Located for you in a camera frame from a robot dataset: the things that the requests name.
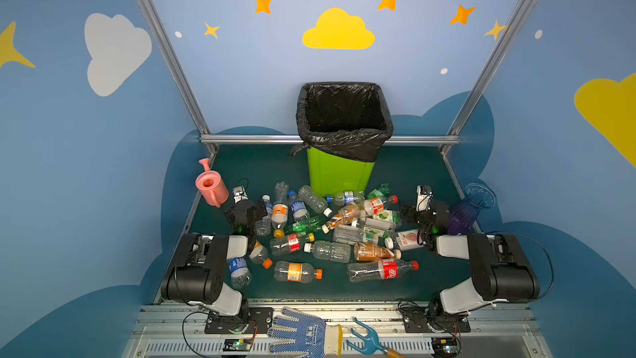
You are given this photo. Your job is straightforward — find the blue label bottle white cap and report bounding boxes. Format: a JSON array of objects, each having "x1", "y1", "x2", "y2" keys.
[{"x1": 255, "y1": 195, "x2": 273, "y2": 236}]

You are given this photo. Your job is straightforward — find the pink label square bottle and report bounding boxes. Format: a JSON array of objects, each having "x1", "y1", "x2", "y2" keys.
[{"x1": 384, "y1": 229, "x2": 432, "y2": 251}]

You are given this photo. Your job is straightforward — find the tall clear orange label bottle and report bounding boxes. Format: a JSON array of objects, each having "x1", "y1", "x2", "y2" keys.
[{"x1": 272, "y1": 182, "x2": 289, "y2": 230}]

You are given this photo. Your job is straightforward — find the small orange cap bottle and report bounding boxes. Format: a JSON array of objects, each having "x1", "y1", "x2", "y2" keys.
[{"x1": 248, "y1": 241, "x2": 273, "y2": 269}]

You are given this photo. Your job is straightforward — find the red cap orange label bottle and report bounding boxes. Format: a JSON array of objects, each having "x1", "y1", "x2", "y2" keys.
[{"x1": 362, "y1": 196, "x2": 399, "y2": 216}]

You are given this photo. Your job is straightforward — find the red label cola bottle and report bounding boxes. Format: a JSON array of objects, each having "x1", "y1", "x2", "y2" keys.
[{"x1": 346, "y1": 259, "x2": 420, "y2": 283}]

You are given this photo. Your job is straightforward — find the brown tea bottle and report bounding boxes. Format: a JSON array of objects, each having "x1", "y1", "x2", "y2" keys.
[{"x1": 353, "y1": 243, "x2": 402, "y2": 262}]

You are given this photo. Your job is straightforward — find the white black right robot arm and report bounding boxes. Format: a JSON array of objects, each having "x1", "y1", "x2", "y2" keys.
[{"x1": 400, "y1": 200, "x2": 541, "y2": 317}]

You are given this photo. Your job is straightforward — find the blue label bottle near arm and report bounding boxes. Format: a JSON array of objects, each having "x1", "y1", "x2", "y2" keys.
[{"x1": 228, "y1": 257, "x2": 252, "y2": 289}]

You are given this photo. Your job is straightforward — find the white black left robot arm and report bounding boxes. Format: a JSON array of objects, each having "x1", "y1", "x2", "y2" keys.
[{"x1": 160, "y1": 200, "x2": 267, "y2": 322}]

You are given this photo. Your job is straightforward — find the green bottle by bin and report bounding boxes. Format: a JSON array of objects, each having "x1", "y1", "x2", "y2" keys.
[{"x1": 367, "y1": 183, "x2": 393, "y2": 200}]

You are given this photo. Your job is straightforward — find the green plastic bin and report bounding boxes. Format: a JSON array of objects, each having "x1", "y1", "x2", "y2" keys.
[{"x1": 307, "y1": 148, "x2": 375, "y2": 197}]

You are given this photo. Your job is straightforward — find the black bin liner bag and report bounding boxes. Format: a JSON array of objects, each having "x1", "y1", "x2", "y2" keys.
[{"x1": 289, "y1": 82, "x2": 394, "y2": 162}]

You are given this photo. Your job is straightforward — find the purple blue glass vase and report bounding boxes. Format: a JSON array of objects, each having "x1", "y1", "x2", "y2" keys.
[{"x1": 447, "y1": 182, "x2": 497, "y2": 235}]

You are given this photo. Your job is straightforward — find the lime label square bottle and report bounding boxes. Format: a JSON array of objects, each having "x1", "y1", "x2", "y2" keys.
[{"x1": 364, "y1": 210, "x2": 402, "y2": 231}]

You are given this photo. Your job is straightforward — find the pink plastic watering can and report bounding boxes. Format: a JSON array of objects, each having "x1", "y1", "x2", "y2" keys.
[{"x1": 195, "y1": 158, "x2": 230, "y2": 208}]

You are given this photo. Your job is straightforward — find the red label yellow cap bottle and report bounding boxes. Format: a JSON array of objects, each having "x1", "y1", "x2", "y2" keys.
[{"x1": 270, "y1": 233, "x2": 315, "y2": 257}]

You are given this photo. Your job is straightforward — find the green sprite bottle yellow cap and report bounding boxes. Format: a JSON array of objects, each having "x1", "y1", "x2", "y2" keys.
[{"x1": 273, "y1": 215, "x2": 326, "y2": 238}]

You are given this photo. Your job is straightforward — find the clear crushed bottle white cap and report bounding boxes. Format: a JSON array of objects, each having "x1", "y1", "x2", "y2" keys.
[{"x1": 298, "y1": 185, "x2": 333, "y2": 218}]

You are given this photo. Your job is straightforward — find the orange tea bottle white cap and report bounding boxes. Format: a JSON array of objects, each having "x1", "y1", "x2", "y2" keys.
[{"x1": 322, "y1": 202, "x2": 365, "y2": 234}]

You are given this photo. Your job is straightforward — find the clear square bottle white cap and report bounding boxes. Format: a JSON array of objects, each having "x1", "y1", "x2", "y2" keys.
[{"x1": 333, "y1": 225, "x2": 379, "y2": 245}]

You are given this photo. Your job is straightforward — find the clear ribbed bottle white cap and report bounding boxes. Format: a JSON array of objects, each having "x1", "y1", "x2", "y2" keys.
[{"x1": 303, "y1": 240, "x2": 351, "y2": 264}]

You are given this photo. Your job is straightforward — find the blue cap water bottle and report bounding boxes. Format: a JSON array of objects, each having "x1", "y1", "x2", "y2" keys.
[{"x1": 326, "y1": 191, "x2": 365, "y2": 207}]

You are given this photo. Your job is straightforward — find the right green circuit board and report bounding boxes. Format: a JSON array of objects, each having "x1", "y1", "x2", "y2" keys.
[{"x1": 432, "y1": 338, "x2": 461, "y2": 358}]

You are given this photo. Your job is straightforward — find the green circuit board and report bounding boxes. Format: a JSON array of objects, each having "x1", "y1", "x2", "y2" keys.
[
  {"x1": 432, "y1": 338, "x2": 461, "y2": 358},
  {"x1": 222, "y1": 339, "x2": 253, "y2": 354}
]

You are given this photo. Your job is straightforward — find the left green circuit board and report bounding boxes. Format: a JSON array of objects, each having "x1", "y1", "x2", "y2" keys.
[{"x1": 222, "y1": 339, "x2": 253, "y2": 354}]

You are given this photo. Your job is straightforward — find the teal garden hand rake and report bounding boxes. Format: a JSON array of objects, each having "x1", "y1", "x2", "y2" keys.
[{"x1": 345, "y1": 317, "x2": 405, "y2": 358}]

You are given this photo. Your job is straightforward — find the blue white knitted glove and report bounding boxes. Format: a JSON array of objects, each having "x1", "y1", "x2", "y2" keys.
[{"x1": 268, "y1": 307, "x2": 343, "y2": 358}]

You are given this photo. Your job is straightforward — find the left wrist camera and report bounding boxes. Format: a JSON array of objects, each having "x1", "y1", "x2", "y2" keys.
[{"x1": 232, "y1": 185, "x2": 248, "y2": 203}]

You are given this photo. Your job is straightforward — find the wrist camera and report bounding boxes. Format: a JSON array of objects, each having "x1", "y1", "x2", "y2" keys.
[
  {"x1": 232, "y1": 185, "x2": 248, "y2": 203},
  {"x1": 416, "y1": 185, "x2": 433, "y2": 212}
]

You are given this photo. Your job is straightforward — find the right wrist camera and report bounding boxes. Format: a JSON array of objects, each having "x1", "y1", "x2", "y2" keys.
[{"x1": 416, "y1": 185, "x2": 433, "y2": 212}]

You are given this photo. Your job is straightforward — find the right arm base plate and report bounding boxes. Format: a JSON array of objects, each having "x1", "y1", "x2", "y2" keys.
[{"x1": 397, "y1": 302, "x2": 471, "y2": 334}]

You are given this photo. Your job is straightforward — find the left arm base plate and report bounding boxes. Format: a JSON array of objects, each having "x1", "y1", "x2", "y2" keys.
[{"x1": 204, "y1": 307, "x2": 274, "y2": 335}]

